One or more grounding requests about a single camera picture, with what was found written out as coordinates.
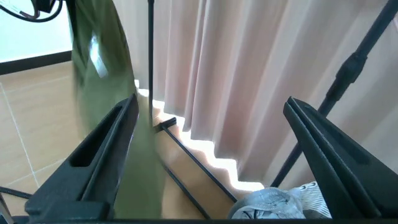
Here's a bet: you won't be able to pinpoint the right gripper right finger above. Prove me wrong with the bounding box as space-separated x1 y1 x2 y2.
282 96 398 218

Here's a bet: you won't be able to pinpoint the green printed t-shirt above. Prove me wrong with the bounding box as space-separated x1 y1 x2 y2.
65 0 167 220

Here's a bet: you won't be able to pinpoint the white laundry basket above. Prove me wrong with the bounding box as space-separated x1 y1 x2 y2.
289 181 332 220

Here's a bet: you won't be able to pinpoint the beige curtain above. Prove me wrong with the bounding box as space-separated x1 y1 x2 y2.
113 0 398 190

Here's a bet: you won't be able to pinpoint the pale grey shorts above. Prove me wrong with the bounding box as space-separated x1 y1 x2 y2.
228 187 307 220

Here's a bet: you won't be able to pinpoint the black clothes rack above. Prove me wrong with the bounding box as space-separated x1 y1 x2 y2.
147 0 398 220

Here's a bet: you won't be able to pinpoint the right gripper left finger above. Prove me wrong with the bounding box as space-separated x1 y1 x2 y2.
24 93 140 220

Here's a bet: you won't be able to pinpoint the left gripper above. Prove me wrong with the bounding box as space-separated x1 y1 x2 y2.
30 0 57 14

